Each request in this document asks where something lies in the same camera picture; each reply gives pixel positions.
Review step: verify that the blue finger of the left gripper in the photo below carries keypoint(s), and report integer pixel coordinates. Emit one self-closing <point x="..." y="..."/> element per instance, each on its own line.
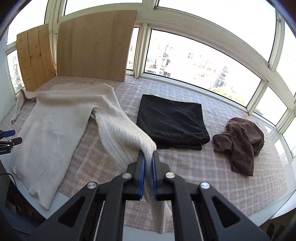
<point x="11" y="143"/>
<point x="5" y="134"/>

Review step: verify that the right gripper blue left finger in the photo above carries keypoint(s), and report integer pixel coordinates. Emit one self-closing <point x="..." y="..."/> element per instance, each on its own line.
<point x="97" y="211"/>

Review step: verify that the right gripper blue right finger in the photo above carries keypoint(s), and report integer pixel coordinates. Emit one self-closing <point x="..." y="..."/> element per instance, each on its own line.
<point x="200" y="212"/>

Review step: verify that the cream knit garment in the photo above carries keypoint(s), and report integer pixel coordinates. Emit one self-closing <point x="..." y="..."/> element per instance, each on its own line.
<point x="54" y="128"/>

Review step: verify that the dark brown garment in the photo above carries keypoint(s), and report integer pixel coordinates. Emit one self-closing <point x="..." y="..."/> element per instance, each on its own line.
<point x="242" y="141"/>

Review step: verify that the black pants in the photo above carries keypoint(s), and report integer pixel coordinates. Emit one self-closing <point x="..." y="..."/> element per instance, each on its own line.
<point x="172" y="124"/>

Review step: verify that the knotty pine plank board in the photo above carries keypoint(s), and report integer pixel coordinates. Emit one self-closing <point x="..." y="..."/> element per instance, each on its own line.
<point x="35" y="57"/>

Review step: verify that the large light wooden board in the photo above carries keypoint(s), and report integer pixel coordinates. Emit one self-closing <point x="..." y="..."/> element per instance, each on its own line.
<point x="95" y="45"/>

